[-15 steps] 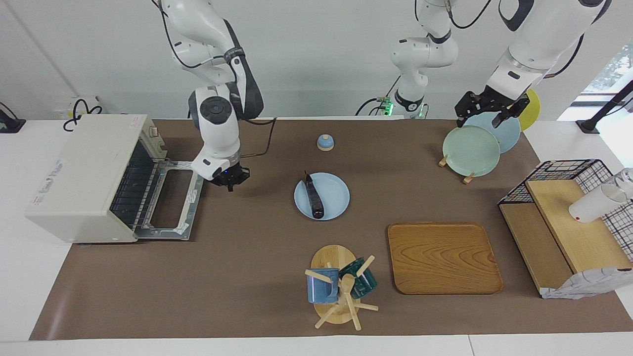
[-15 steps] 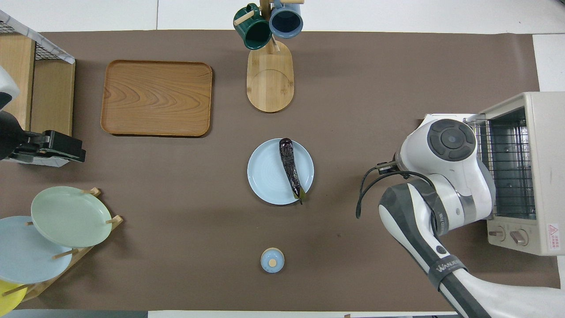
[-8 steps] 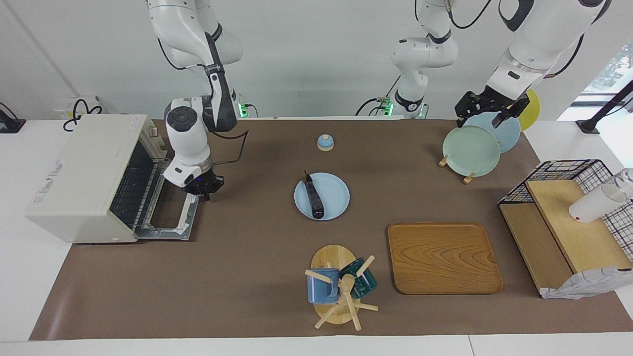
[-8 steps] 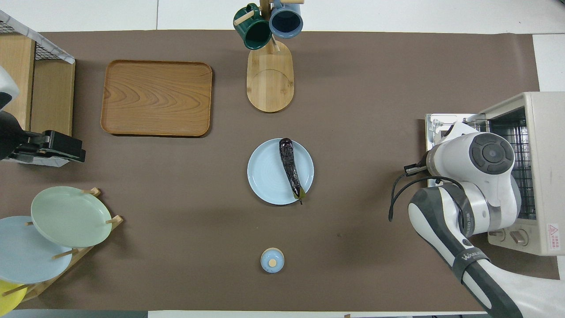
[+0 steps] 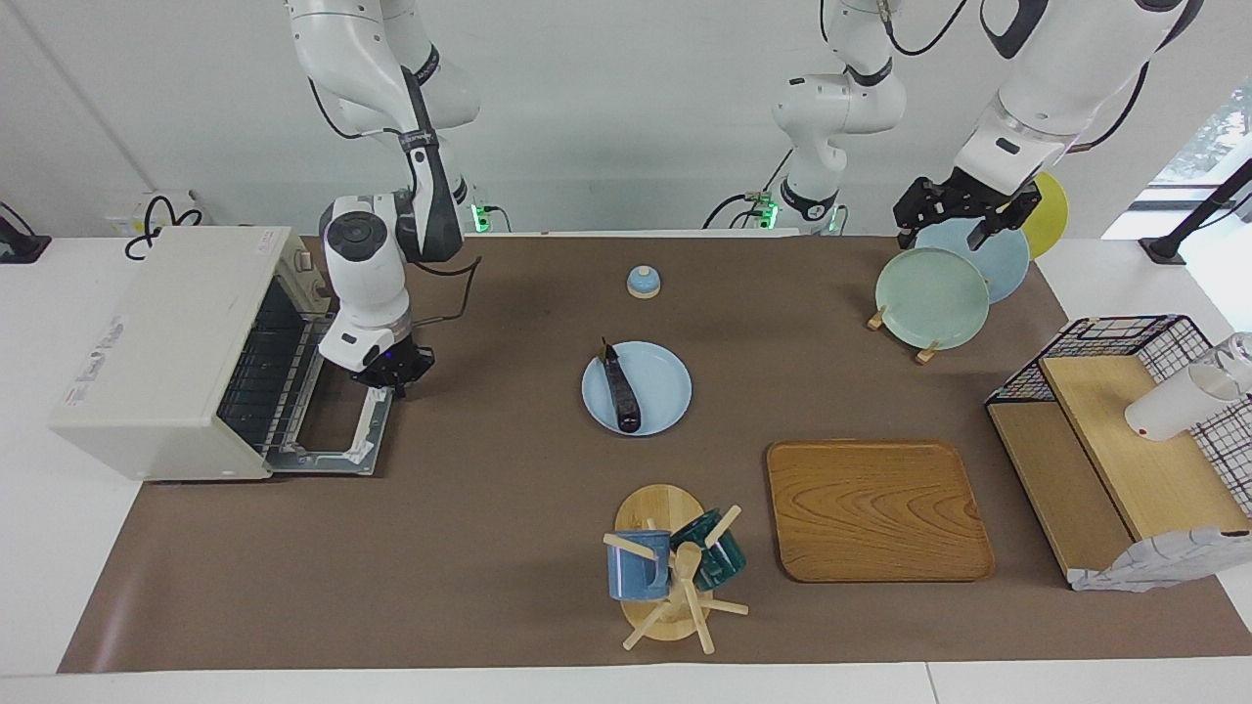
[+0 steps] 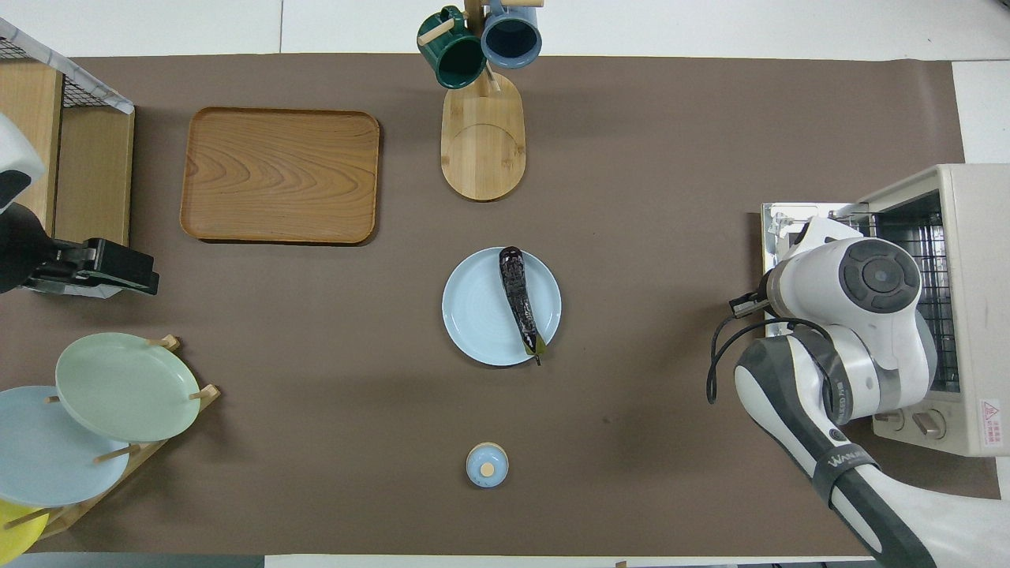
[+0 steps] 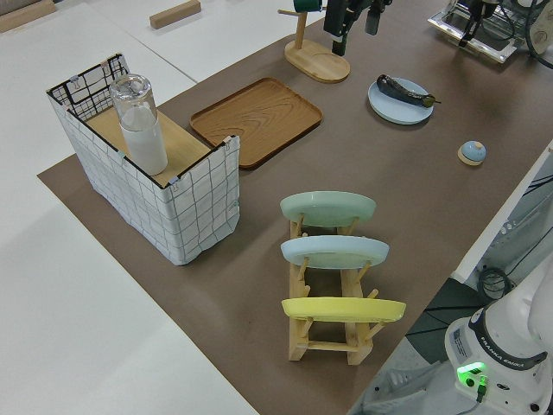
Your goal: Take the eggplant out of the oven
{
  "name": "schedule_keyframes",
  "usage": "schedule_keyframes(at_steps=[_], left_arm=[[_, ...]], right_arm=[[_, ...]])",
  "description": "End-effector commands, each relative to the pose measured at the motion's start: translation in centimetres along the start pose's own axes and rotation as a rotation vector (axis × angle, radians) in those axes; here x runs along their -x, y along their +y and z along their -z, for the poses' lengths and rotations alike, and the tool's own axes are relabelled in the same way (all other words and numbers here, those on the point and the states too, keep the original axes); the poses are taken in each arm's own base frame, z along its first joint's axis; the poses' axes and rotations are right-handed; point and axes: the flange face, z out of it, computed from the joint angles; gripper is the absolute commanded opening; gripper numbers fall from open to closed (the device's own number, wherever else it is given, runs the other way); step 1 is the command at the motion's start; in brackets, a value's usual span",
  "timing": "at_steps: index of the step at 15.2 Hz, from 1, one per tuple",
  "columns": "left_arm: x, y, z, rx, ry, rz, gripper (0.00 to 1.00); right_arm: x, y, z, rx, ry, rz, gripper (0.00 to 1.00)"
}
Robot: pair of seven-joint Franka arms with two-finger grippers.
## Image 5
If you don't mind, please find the cream toaster oven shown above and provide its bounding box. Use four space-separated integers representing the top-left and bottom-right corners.
49 227 338 482

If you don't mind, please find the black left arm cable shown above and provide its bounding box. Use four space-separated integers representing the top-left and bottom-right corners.
880 0 1153 155

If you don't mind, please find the dark green mug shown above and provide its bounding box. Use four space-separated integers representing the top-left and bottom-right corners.
670 508 747 593

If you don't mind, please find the dark purple eggplant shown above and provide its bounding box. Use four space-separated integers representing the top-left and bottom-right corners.
599 337 644 434

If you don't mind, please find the black wire basket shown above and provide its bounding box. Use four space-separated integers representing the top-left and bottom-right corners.
986 315 1252 519

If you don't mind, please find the wooden serving tray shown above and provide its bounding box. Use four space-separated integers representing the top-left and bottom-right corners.
766 440 997 584

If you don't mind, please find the blue mug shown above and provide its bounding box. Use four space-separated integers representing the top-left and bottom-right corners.
606 530 673 601

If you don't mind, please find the pale green plate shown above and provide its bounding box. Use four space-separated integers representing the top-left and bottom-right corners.
875 246 991 351

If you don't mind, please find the wooden two-step shelf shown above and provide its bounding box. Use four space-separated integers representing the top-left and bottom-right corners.
986 354 1252 588

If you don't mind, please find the black angled stand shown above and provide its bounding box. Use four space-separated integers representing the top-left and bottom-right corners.
1140 156 1252 265

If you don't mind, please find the brown table mat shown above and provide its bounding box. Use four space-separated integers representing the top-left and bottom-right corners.
57 233 1252 674

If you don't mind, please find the toaster oven door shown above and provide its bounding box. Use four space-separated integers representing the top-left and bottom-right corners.
262 383 397 478

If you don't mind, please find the wooden plate rack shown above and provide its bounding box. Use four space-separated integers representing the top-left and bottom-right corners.
867 305 940 366

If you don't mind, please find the clear glass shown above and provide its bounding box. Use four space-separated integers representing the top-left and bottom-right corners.
1218 332 1252 392

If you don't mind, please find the white cup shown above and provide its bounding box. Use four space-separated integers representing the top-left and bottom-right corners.
1125 364 1235 443

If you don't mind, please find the yellow plate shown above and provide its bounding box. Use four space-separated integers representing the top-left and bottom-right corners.
1017 171 1069 260

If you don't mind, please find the wooden mug tree stand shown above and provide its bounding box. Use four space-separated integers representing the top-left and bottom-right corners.
602 484 750 654

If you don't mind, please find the metal oven rack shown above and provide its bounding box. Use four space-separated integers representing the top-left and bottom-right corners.
217 279 329 453

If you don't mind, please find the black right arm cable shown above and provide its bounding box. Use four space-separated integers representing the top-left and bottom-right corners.
308 78 482 329

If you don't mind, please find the white grey patterned cloth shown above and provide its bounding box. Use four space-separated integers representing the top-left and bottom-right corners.
1069 526 1252 594

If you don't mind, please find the white wall outlet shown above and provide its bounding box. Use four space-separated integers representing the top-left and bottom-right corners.
106 189 201 238

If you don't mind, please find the light blue plate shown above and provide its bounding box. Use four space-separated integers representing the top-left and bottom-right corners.
915 217 1031 304
582 340 693 437

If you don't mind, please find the window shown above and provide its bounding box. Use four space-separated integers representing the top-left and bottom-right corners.
1152 76 1252 189

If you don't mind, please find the black arm base cable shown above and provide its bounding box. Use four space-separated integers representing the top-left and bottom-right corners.
704 147 791 233

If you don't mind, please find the black outlet cable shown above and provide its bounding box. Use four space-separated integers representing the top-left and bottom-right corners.
124 194 203 261

